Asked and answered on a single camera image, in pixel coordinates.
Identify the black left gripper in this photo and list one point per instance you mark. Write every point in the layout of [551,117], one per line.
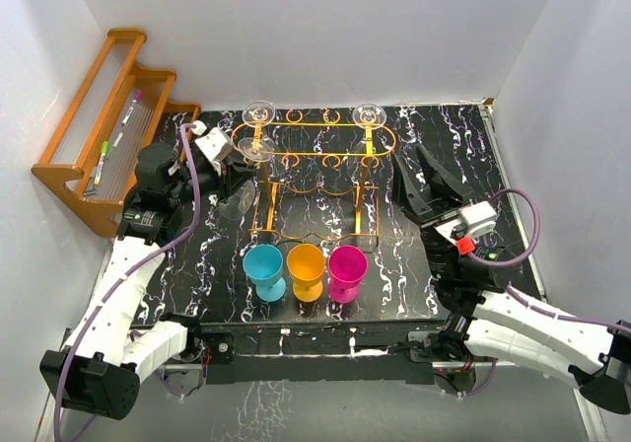
[235,175]

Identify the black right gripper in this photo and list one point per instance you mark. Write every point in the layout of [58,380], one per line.
[408,197]

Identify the clear wine glass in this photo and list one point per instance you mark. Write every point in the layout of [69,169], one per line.
[367,117]
[254,152]
[257,115]

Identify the blue plastic goblet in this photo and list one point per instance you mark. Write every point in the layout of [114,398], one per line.
[263,266]

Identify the pink plastic goblet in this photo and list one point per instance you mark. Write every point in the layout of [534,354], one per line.
[347,267]

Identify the orange plastic goblet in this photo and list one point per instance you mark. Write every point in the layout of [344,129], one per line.
[306,265]

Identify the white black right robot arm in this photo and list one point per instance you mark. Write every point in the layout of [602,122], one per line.
[491,320]

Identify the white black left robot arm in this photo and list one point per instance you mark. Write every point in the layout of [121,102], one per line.
[100,366]

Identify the orange wooden shelf rack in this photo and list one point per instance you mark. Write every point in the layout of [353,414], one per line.
[68,163]

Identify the purple capped marker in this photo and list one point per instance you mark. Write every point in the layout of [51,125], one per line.
[137,97]

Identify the green capped marker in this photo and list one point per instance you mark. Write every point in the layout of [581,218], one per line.
[101,163]

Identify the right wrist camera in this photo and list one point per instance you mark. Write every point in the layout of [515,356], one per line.
[470,222]

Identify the gold wire glass rack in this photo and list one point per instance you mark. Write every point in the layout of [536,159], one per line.
[317,161]

